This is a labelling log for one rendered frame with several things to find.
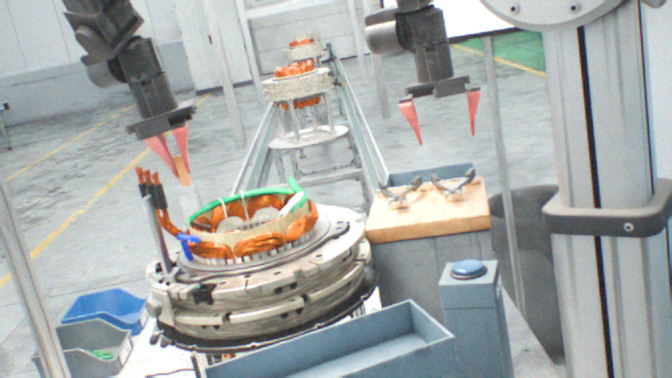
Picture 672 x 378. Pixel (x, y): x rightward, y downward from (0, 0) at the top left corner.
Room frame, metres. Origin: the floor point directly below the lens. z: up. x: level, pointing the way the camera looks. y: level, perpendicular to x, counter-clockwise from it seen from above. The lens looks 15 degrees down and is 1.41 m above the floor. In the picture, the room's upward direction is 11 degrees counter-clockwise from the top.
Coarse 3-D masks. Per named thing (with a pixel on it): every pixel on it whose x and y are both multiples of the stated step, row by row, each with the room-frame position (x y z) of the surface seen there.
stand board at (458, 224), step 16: (432, 192) 1.12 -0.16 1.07; (464, 192) 1.08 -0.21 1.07; (480, 192) 1.07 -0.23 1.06; (384, 208) 1.08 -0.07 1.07; (416, 208) 1.05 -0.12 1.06; (432, 208) 1.03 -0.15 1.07; (448, 208) 1.02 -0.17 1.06; (464, 208) 1.00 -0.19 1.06; (480, 208) 0.99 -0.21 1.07; (368, 224) 1.02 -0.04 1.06; (384, 224) 1.01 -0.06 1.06; (400, 224) 0.99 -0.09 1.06; (416, 224) 0.98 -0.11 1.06; (432, 224) 0.98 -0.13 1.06; (448, 224) 0.97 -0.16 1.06; (464, 224) 0.97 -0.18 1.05; (480, 224) 0.96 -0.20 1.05; (368, 240) 1.00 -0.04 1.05; (384, 240) 0.99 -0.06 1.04
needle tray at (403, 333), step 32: (352, 320) 0.71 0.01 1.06; (384, 320) 0.72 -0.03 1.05; (416, 320) 0.71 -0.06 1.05; (256, 352) 0.68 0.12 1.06; (288, 352) 0.69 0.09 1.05; (320, 352) 0.70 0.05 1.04; (352, 352) 0.70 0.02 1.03; (384, 352) 0.69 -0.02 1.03; (416, 352) 0.61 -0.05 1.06; (448, 352) 0.62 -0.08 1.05
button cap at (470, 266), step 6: (456, 264) 0.85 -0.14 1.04; (462, 264) 0.84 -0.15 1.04; (468, 264) 0.84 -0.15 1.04; (474, 264) 0.84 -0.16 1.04; (480, 264) 0.83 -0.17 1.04; (456, 270) 0.83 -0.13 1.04; (462, 270) 0.83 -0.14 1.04; (468, 270) 0.82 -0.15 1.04; (474, 270) 0.82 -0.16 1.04; (480, 270) 0.83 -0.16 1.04
